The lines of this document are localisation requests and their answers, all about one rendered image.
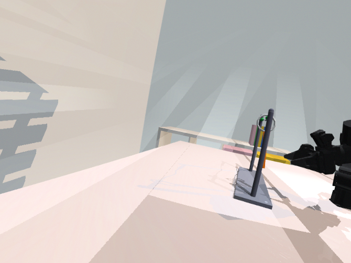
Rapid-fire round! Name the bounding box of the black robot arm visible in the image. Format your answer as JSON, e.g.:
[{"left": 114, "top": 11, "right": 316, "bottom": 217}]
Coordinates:
[{"left": 310, "top": 120, "right": 351, "bottom": 210}]

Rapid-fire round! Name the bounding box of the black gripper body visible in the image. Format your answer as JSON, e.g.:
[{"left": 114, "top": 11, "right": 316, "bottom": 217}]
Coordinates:
[{"left": 302, "top": 144, "right": 346, "bottom": 175}]

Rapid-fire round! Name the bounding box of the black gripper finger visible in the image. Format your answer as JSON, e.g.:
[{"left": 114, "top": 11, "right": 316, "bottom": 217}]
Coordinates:
[
  {"left": 284, "top": 145, "right": 305, "bottom": 160},
  {"left": 291, "top": 151, "right": 322, "bottom": 173}
]

